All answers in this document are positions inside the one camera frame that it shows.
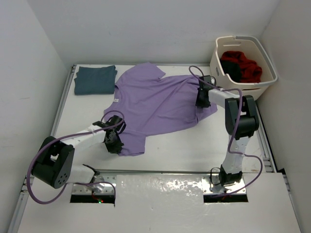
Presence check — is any red garment in basket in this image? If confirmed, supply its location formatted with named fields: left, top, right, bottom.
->
left=220, top=51, right=262, bottom=83

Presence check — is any cream perforated laundry basket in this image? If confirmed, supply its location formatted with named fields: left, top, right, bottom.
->
left=210, top=36, right=278, bottom=100

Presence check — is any black garment in basket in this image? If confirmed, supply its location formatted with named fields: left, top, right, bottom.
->
left=220, top=60, right=242, bottom=83

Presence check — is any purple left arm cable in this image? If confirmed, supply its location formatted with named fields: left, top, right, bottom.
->
left=26, top=110, right=126, bottom=204

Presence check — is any blue t shirt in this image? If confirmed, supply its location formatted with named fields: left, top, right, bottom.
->
left=74, top=66, right=118, bottom=96

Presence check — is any white front cover panel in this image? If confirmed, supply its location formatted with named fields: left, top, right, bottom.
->
left=19, top=173, right=300, bottom=233

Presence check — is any aluminium table edge rail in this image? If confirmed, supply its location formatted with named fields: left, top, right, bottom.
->
left=40, top=64, right=76, bottom=172

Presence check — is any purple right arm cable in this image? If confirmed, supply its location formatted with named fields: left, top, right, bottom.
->
left=189, top=65, right=264, bottom=196

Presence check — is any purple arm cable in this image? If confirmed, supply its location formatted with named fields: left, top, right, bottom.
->
left=26, top=110, right=126, bottom=204
left=189, top=65, right=264, bottom=196

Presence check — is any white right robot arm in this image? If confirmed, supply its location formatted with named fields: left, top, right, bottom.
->
left=196, top=75, right=259, bottom=186

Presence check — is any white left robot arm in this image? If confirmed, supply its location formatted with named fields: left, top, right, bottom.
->
left=27, top=115, right=126, bottom=189

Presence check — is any lavender garment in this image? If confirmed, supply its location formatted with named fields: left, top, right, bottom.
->
left=105, top=63, right=217, bottom=156

